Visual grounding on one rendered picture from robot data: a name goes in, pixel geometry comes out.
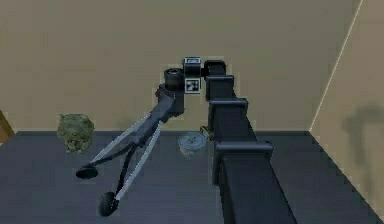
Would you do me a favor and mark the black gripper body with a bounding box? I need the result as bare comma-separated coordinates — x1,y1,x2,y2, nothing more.
127,67,186,152

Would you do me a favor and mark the brown wooden furniture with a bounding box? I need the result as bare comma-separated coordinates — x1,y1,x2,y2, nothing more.
0,109,16,144

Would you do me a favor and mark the green lumpy statue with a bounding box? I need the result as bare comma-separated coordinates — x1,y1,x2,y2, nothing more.
55,113,96,155

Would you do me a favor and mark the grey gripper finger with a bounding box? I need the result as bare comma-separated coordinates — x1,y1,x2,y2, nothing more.
99,120,164,218
75,113,154,180

